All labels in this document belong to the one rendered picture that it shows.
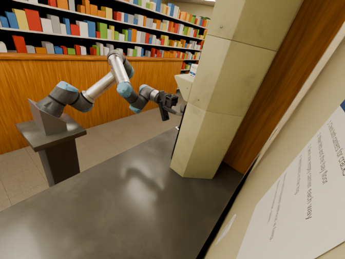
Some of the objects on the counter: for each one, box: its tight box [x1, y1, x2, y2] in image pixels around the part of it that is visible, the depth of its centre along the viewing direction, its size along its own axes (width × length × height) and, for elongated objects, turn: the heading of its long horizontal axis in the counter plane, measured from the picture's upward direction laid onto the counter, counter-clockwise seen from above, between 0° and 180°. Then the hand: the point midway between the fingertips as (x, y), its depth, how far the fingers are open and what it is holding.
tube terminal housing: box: [170, 34, 277, 179], centre depth 90 cm, size 25×32×77 cm
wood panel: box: [222, 0, 345, 175], centre depth 89 cm, size 49×3×140 cm, turn 33°
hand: (184, 115), depth 90 cm, fingers closed
